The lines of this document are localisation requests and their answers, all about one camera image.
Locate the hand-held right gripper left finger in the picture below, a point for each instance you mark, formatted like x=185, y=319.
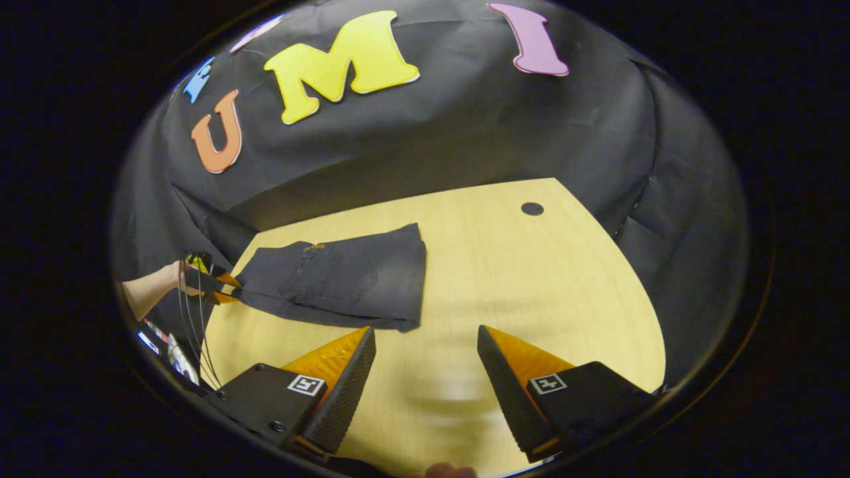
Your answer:
x=345, y=398

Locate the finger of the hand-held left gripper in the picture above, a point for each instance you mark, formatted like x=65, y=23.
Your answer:
x=222, y=279
x=222, y=299

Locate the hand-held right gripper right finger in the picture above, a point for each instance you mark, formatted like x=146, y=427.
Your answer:
x=505, y=398

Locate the dark grey jeans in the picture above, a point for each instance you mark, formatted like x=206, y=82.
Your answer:
x=345, y=279

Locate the white red printed object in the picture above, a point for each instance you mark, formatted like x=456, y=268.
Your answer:
x=179, y=358

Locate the black backdrop cloth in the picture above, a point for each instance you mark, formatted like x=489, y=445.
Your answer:
x=465, y=133

